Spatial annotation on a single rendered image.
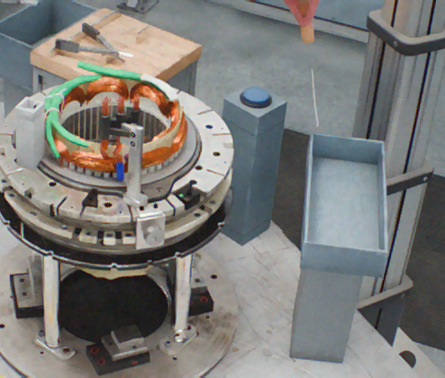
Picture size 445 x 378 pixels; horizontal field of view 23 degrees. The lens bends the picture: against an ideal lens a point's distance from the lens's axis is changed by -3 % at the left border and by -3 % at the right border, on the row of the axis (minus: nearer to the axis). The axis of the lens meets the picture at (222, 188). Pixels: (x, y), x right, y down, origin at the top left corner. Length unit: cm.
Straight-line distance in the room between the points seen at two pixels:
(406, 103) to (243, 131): 26
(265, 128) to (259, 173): 9
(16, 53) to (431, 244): 167
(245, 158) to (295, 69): 212
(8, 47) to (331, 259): 67
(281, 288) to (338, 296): 22
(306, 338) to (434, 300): 138
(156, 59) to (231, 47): 220
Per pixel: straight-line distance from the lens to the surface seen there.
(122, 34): 178
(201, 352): 159
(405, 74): 166
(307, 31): 147
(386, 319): 200
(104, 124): 129
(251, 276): 176
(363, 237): 147
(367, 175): 159
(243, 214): 177
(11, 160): 144
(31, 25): 189
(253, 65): 381
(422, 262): 306
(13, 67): 180
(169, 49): 174
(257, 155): 170
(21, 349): 159
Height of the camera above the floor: 194
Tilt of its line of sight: 37 degrees down
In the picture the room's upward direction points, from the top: 6 degrees clockwise
